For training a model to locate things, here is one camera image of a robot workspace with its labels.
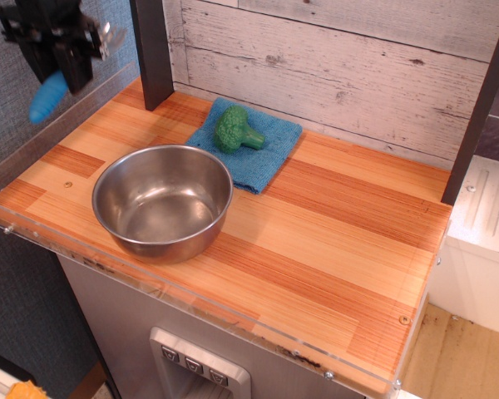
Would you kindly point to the white toy sink unit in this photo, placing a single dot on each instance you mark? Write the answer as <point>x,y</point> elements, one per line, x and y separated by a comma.
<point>465,279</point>

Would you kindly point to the grey toy fridge cabinet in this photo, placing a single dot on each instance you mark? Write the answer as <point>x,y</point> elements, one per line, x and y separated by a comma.
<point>121,318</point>

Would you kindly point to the stainless steel bowl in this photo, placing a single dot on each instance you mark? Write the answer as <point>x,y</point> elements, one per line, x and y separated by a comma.
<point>165,203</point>

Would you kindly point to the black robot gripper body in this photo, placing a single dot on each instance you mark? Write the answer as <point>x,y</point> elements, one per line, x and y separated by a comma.
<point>39,27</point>

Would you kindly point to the dark left shelf post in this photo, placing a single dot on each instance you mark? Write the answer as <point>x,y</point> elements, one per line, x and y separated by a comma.
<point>152,47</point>

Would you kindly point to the dark right shelf post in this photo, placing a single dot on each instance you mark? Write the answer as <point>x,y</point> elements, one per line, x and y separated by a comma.
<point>473,132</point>

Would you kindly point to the dark shelf post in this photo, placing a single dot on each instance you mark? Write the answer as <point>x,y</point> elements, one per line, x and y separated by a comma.
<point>473,132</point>
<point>152,47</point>

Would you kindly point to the blue folded cloth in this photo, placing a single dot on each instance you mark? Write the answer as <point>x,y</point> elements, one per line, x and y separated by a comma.
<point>251,169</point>

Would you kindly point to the clear acrylic table guard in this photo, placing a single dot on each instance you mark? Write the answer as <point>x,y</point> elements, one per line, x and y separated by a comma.
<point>326,263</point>

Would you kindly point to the green toy broccoli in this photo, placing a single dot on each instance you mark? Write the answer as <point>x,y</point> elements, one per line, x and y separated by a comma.
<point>233,131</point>

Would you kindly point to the orange object bottom left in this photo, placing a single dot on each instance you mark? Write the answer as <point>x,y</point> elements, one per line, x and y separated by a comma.
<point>25,390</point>

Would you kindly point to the blue handled metal fork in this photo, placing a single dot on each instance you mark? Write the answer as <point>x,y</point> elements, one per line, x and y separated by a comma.
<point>54,88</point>

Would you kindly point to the silver dispenser button panel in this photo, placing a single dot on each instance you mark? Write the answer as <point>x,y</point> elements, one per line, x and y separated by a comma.
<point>189,371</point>

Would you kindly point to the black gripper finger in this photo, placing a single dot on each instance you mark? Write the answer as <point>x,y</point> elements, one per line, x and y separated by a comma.
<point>75,67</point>
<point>37,62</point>

